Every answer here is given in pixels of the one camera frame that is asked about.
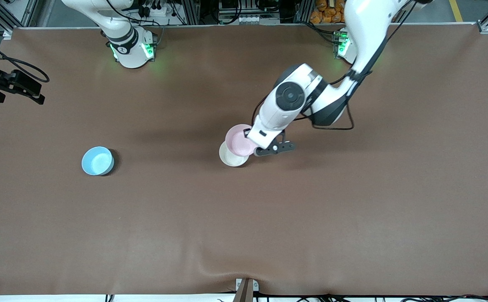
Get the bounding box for brown table cover cloth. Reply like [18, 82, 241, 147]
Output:
[0, 24, 488, 296]

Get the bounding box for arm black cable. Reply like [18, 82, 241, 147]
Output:
[250, 0, 414, 131]
[0, 33, 50, 83]

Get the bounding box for pink bowl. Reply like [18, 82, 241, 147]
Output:
[225, 124, 258, 157]

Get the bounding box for blue bowl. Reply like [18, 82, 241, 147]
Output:
[81, 146, 115, 176]

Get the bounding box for orange snack packets pile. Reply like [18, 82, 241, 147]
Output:
[310, 0, 346, 24]

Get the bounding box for black floor cable bundle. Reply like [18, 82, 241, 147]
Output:
[254, 294, 488, 302]

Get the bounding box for left gripper bracket grey cylinder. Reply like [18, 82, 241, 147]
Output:
[269, 141, 297, 154]

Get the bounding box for white bowl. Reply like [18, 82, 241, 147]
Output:
[219, 141, 249, 167]

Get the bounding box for white terminal strip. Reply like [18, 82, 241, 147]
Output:
[236, 15, 270, 24]

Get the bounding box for white power strip black plugs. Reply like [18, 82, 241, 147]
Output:
[137, 0, 173, 18]

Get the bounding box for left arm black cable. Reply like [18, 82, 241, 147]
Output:
[250, 0, 414, 131]

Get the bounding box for metal clamp with wooden bar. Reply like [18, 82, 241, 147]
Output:
[234, 278, 260, 302]

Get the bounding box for aluminium frame post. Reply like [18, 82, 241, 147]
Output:
[180, 0, 200, 25]
[294, 0, 314, 23]

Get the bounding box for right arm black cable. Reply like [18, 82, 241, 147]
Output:
[0, 33, 50, 83]

